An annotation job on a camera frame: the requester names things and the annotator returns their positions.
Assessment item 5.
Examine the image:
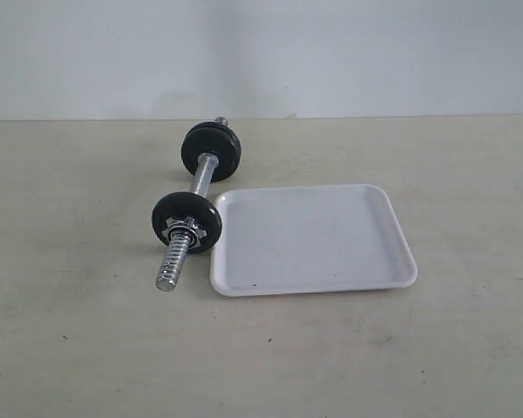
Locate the black weight plate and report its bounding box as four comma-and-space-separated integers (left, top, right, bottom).
189, 121, 241, 182

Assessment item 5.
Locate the white plastic tray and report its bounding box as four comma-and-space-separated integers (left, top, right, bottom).
209, 184, 418, 297

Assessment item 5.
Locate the chrome star collar nut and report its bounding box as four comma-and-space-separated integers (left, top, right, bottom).
162, 217, 207, 247

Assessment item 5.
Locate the black plate on bar left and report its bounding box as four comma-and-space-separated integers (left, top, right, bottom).
152, 192, 222, 253

